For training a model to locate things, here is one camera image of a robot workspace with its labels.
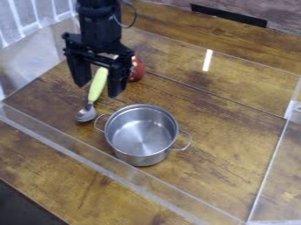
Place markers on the clear acrylic enclosure wall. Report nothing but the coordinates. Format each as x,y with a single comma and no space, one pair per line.
31,44

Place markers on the stainless steel pot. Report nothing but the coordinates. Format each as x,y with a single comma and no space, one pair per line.
141,131

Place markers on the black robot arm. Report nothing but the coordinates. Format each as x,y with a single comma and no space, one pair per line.
103,60

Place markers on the black bar on table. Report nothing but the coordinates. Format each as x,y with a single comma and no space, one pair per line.
229,15

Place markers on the green handled metal spoon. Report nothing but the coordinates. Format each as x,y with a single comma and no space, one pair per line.
87,113

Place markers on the red white toy mushroom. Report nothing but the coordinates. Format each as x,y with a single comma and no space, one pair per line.
138,69

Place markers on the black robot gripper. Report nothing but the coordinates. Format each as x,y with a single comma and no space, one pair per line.
99,38

